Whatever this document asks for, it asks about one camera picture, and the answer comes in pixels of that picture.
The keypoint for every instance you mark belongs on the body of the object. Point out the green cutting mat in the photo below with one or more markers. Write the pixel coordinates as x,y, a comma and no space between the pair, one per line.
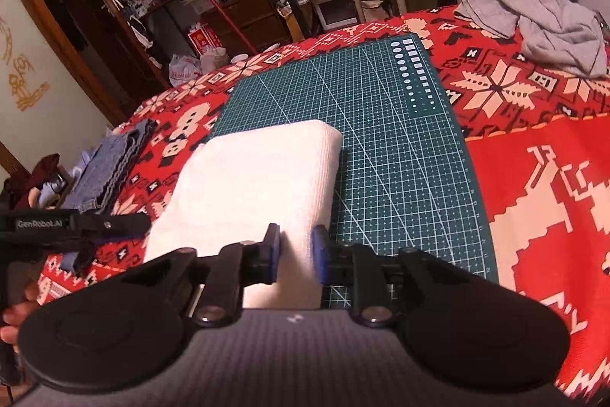
395,140

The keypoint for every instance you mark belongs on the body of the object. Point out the red patterned blanket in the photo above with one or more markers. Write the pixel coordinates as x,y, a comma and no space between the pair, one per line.
538,178

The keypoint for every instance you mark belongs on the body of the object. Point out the brown wooden drawer cabinet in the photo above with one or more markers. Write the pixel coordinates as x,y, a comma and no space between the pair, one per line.
252,21

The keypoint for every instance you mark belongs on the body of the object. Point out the dark red cloth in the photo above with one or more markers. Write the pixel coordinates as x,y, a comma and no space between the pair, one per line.
33,180

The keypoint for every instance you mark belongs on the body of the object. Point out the blue jeans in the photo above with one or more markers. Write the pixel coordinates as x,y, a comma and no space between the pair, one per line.
109,168

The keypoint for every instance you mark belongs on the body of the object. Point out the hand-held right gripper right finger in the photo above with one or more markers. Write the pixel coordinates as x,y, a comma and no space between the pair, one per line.
320,258

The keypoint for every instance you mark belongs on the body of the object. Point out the white plastic bag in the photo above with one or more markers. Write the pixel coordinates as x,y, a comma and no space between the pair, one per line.
186,71

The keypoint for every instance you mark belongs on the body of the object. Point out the white knit sweater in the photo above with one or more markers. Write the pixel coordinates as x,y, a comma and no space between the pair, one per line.
252,178

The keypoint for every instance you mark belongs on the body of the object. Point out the red and white box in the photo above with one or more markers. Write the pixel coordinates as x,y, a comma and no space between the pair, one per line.
201,39

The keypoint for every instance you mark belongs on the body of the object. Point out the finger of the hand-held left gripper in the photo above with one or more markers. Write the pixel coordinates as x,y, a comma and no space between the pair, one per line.
114,225

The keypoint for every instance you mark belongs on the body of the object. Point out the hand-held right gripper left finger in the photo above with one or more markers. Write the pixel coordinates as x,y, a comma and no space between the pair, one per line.
274,255

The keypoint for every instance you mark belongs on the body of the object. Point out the grey garment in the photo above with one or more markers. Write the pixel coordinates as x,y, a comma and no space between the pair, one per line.
538,16

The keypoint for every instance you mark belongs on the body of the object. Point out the person's left hand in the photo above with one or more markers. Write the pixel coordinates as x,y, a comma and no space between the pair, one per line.
29,295

